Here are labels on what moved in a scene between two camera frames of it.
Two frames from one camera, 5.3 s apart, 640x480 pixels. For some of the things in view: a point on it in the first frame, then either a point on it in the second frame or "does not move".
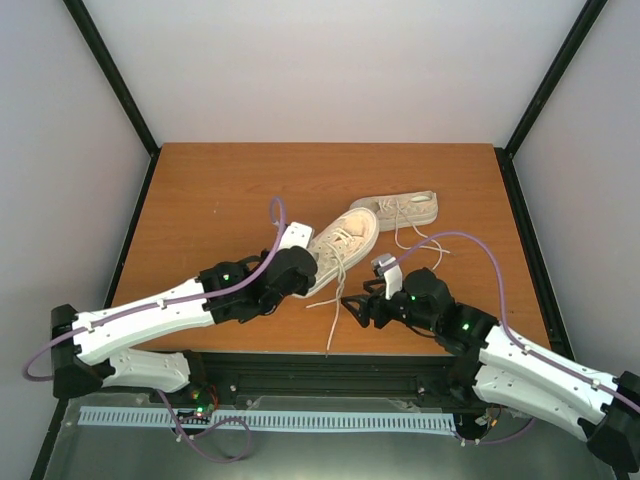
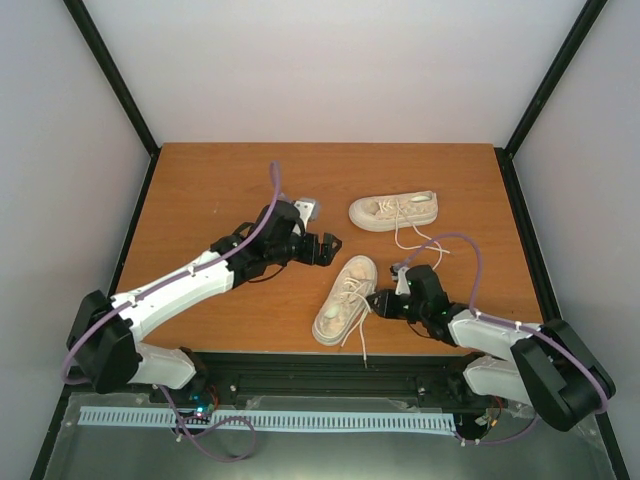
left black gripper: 305,289 -> 312,258
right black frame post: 562,60 does not move
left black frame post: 102,55 does not move
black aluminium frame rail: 324,374 does not move
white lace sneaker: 342,246 -> 347,303
